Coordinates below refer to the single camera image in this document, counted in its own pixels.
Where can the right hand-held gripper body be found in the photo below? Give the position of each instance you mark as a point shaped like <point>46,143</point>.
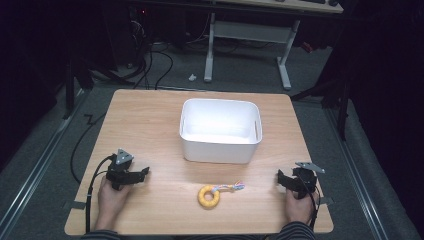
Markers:
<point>305,178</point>

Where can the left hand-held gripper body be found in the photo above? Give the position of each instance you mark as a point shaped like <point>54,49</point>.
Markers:
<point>120,166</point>

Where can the person's right hand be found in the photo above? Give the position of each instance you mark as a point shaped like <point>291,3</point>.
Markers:
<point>298,208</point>

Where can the person's left hand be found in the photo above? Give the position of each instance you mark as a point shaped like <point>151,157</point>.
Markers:
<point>111,198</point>

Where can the grey tape strip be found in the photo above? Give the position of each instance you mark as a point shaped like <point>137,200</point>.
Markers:
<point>76,204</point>
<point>326,201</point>

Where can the white plastic bin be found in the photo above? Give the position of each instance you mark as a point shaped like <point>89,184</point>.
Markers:
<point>220,133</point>

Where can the dark metal stand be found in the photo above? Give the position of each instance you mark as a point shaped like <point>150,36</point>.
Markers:
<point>69,90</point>
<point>341,110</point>

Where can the small white scrap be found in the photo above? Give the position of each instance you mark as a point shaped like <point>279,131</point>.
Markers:
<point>192,77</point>

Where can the small red object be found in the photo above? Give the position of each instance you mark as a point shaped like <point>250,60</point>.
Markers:
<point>307,47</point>

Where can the dark computer tower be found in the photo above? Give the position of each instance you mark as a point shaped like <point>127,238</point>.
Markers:
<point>138,36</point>

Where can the white-legged desk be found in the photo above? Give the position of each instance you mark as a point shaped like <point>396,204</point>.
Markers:
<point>253,31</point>

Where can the metal floor rail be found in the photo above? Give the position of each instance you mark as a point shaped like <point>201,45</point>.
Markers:
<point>36,166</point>
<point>358,173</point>

